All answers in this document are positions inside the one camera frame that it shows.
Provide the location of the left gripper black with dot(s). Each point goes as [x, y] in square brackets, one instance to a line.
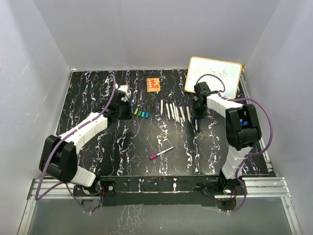
[128, 115]

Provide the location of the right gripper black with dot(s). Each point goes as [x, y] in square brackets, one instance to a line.
[198, 114]

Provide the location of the cyan marker pen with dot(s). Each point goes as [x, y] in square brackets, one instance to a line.
[188, 114]

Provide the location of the light green marker pen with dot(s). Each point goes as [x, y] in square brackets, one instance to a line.
[174, 111]

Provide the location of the dark green marker pen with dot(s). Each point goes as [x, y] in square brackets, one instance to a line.
[177, 115]

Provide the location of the light blue marker pen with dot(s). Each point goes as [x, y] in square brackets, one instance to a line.
[172, 112]

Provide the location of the yellow marker pen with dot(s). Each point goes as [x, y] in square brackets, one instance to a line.
[161, 107]

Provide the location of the magenta marker pen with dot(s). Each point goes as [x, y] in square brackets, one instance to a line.
[162, 152]

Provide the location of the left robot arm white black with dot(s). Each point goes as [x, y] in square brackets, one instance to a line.
[59, 157]

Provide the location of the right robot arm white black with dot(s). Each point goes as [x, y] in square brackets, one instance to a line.
[241, 126]

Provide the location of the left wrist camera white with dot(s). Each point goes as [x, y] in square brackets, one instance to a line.
[125, 91]

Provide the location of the white board orange frame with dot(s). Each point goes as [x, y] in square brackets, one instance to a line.
[219, 75]

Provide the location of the black base frame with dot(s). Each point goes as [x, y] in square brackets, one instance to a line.
[159, 190]

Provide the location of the aluminium rail frame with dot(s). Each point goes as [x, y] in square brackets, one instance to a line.
[160, 206]

